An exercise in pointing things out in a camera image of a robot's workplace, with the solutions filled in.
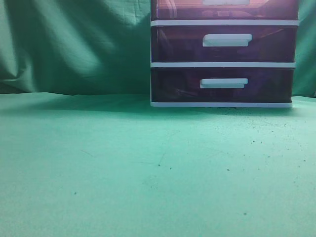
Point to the bottom dark translucent drawer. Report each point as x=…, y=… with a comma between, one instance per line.
x=261, y=85

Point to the dark translucent drawer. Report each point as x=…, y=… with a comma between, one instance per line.
x=223, y=43
x=261, y=85

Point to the middle dark translucent drawer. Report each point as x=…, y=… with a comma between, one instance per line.
x=223, y=43

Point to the green cloth cover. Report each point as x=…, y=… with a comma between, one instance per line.
x=83, y=154

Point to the white drawer cabinet frame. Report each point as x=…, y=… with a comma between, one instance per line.
x=226, y=83

